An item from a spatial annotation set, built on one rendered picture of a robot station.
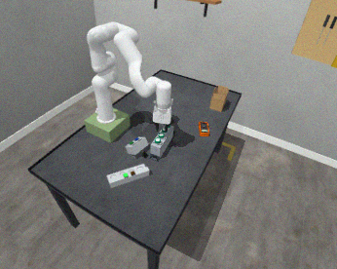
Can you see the small brown cardboard box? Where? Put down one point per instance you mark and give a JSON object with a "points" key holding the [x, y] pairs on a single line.
{"points": [[219, 95]]}

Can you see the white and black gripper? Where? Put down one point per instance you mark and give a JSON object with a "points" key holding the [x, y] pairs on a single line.
{"points": [[162, 116]]}

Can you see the light grey panel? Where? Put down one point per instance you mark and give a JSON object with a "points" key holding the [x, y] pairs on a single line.
{"points": [[127, 175]]}

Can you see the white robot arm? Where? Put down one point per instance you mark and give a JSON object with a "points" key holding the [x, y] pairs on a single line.
{"points": [[105, 63]]}

